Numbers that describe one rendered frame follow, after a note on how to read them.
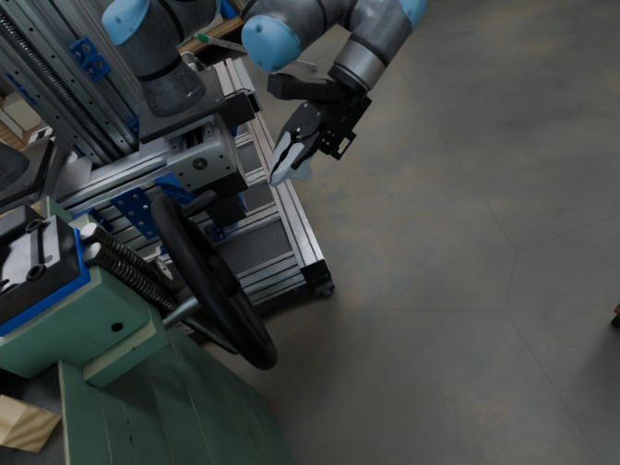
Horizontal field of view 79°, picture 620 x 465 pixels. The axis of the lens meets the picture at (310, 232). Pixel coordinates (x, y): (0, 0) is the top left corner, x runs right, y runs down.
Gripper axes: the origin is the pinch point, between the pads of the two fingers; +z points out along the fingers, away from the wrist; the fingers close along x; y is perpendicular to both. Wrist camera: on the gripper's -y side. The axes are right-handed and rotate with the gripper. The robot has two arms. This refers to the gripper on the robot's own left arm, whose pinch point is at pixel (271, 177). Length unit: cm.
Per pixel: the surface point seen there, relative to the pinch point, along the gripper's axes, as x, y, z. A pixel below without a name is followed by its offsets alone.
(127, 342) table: -17.1, -17.3, 21.9
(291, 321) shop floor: 27, 66, 52
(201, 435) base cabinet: -18.3, 3.6, 40.8
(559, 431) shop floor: -47, 87, 15
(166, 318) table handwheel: -12.7, -11.3, 21.5
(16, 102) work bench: 271, -9, 95
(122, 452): -25.8, -15.9, 29.5
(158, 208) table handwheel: -9.4, -18.7, 7.7
